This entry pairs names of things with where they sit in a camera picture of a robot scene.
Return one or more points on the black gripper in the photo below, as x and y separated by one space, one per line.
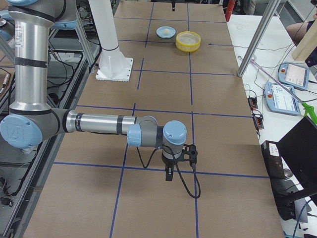
168 163
173 7

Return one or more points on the white steamed bun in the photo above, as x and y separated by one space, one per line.
165 31

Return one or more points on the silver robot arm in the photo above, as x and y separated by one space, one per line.
31 120

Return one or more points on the yellow round steamer basket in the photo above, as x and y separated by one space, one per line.
188 41

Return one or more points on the light blue plate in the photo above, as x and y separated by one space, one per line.
172 32

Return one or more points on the red cylinder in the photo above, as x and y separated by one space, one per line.
229 10

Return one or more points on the near orange black adapter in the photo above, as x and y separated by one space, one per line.
258 122

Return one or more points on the orange black adapter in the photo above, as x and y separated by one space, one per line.
252 101
258 122

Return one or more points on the far orange black adapter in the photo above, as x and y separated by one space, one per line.
252 101

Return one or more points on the seated person in beige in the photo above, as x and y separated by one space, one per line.
298 30

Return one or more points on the near blue teach pendant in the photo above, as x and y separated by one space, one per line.
279 100

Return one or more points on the blue teach pendant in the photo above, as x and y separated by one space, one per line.
294 75
279 100

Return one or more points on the black computer monitor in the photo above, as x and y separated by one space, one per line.
298 148

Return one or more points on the wooden board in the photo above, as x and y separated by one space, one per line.
306 50

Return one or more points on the far blue teach pendant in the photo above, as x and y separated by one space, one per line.
294 75

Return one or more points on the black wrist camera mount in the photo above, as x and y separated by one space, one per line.
189 153

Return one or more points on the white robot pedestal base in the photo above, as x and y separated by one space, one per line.
113 65

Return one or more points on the aluminium frame post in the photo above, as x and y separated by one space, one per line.
262 26

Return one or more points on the green handled reacher grabber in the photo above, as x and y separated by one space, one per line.
309 110

